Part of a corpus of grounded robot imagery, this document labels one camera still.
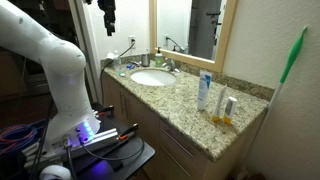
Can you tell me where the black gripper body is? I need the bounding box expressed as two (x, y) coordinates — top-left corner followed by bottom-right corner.
(97, 0), (117, 24)

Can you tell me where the taller white yellow tube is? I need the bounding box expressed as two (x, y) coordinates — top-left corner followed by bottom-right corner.
(211, 83), (228, 123)

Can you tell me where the white oval sink basin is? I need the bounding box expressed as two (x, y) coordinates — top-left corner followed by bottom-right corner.
(129, 68), (178, 88)

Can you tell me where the large white blue tube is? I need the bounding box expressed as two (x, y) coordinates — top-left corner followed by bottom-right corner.
(196, 69), (213, 112)

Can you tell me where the shorter white yellow tube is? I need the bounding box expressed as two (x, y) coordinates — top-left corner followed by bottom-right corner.
(222, 96), (238, 126)

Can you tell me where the clear plastic bottle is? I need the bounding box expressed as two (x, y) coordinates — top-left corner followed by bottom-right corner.
(112, 50), (122, 72)

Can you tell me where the steel tumbler cup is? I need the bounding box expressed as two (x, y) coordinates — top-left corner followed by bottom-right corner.
(141, 51), (151, 68)

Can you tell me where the green soap pump bottle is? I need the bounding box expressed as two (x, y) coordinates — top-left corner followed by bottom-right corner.
(154, 46), (165, 68)

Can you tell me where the chrome faucet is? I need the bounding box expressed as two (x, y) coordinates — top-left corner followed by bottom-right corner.
(162, 57), (181, 74)

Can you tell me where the black robot cart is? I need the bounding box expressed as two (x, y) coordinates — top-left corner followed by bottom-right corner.
(64, 102), (156, 180)

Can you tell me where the beige vanity cabinet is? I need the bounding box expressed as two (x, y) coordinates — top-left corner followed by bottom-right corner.
(101, 71), (268, 180)

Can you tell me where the white wall outlet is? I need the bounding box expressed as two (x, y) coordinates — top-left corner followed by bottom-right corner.
(128, 35), (137, 50)

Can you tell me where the black power cable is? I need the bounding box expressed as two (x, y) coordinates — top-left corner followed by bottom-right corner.
(99, 39), (136, 108)

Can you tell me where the wood framed wall mirror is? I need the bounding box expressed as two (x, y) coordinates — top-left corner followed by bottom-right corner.
(148, 0), (238, 73)

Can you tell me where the red handled clamp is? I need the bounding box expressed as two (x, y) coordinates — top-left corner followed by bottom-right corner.
(94, 104), (115, 118)

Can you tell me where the orange handled clamp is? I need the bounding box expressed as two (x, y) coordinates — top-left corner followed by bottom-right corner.
(117, 122), (140, 141)

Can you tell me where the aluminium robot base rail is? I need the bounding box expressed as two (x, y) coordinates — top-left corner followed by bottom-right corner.
(22, 127), (120, 168)

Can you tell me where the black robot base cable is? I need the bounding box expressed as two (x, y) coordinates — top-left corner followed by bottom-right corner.
(77, 133), (146, 162)

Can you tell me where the red blue cable bundle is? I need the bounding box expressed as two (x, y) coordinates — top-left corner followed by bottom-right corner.
(0, 124), (38, 157)

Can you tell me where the green handled broom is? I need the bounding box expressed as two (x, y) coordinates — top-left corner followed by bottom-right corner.
(229, 25), (309, 180)

